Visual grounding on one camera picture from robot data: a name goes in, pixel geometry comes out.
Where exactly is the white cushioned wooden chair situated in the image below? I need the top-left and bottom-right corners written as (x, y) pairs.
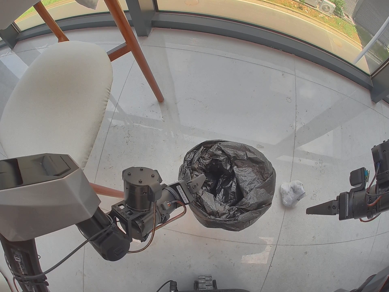
top-left (0, 0), bottom-right (165, 200)

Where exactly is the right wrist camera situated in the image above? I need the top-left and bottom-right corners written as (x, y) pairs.
top-left (349, 167), bottom-right (371, 192)

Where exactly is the window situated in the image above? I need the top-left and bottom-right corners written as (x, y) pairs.
top-left (0, 0), bottom-right (389, 103)

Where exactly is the crumpled white paper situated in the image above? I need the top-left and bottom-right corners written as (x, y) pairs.
top-left (280, 180), bottom-right (306, 207)

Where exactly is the black plastic bag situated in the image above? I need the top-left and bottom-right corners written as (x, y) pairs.
top-left (178, 139), bottom-right (277, 232)

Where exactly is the black cable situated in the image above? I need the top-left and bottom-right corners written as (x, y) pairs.
top-left (156, 280), bottom-right (178, 292)
top-left (12, 222), bottom-right (114, 285)

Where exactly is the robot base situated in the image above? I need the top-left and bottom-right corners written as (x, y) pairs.
top-left (179, 274), bottom-right (251, 292)

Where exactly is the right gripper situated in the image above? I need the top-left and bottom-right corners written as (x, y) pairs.
top-left (337, 189), bottom-right (382, 222)

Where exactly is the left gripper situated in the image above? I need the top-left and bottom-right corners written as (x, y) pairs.
top-left (159, 174), bottom-right (207, 214)

